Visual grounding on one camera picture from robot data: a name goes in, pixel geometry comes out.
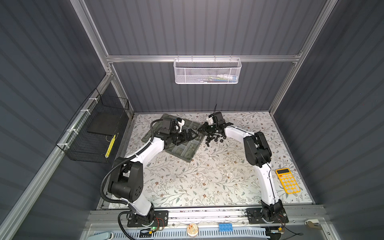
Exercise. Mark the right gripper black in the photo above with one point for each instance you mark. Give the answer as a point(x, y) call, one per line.
point(205, 126)

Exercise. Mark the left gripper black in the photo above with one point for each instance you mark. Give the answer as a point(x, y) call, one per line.
point(184, 138)

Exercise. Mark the green compartment organizer box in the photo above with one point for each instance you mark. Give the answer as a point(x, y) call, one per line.
point(187, 150)

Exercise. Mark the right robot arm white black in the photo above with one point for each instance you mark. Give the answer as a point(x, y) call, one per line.
point(258, 154)

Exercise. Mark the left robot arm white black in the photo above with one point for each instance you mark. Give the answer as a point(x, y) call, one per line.
point(124, 183)

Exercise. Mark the markers in white basket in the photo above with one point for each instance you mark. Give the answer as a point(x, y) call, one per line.
point(220, 79)

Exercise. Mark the yellow marker in black basket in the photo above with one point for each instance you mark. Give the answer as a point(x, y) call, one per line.
point(110, 146)

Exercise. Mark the yellow calculator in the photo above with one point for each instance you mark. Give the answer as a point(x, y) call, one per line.
point(288, 181)

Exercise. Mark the blue toy brick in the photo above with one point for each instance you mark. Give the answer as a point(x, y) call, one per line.
point(225, 227)

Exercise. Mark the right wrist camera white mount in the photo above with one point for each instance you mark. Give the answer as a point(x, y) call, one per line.
point(210, 120)

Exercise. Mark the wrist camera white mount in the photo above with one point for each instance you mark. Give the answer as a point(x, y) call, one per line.
point(181, 123)
point(210, 120)

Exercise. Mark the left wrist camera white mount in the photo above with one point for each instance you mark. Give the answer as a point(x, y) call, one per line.
point(181, 123)

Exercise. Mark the white wire mesh basket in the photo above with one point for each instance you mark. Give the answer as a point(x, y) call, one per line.
point(188, 71)

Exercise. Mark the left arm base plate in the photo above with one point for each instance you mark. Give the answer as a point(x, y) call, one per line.
point(153, 219)

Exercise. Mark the black wire mesh basket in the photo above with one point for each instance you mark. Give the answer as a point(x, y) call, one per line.
point(88, 138)

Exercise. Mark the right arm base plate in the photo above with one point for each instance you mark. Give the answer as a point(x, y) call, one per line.
point(265, 216)

